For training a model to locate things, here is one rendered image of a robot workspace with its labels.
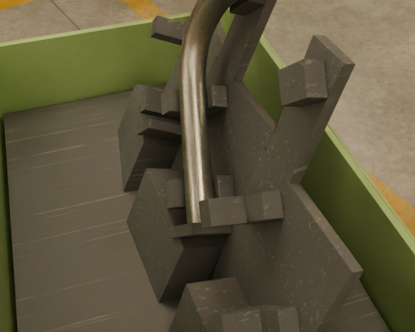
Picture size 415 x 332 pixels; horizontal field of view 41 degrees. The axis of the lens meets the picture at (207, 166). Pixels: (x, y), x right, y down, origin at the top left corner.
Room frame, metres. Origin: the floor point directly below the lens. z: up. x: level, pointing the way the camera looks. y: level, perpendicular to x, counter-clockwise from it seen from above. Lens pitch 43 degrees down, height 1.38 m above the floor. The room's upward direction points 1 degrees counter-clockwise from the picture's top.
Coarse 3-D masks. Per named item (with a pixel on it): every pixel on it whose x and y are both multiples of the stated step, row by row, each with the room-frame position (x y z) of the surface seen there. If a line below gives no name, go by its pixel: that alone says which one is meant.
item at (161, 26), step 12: (156, 24) 0.65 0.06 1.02; (168, 24) 0.66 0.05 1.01; (180, 24) 0.67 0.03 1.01; (156, 36) 0.65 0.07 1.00; (168, 36) 0.65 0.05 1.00; (180, 36) 0.65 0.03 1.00; (144, 96) 0.58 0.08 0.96; (156, 96) 0.58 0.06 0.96; (144, 108) 0.56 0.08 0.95; (156, 108) 0.57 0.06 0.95
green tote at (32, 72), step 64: (0, 64) 0.70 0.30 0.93; (64, 64) 0.73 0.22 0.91; (128, 64) 0.76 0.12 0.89; (256, 64) 0.71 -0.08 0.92; (0, 128) 0.65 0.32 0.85; (0, 192) 0.50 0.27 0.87; (320, 192) 0.49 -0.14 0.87; (0, 256) 0.38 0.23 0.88; (384, 256) 0.35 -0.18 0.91; (0, 320) 0.30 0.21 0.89; (384, 320) 0.32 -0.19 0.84
